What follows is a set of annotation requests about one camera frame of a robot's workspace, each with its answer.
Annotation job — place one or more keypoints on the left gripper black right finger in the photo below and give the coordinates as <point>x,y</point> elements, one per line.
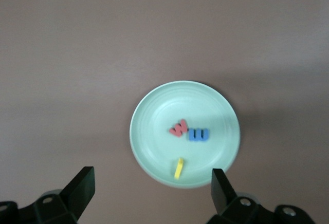
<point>221,190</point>

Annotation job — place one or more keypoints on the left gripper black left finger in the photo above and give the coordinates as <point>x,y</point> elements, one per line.
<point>82,190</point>

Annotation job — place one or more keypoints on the yellow foam letter i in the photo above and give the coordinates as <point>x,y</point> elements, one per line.
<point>178,172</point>

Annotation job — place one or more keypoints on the blue foam lowercase m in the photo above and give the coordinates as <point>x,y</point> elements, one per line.
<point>199,138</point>

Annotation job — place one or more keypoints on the red foam lowercase w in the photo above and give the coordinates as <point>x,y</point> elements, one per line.
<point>177,130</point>

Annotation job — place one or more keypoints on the green plate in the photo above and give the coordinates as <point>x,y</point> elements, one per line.
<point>159,105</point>

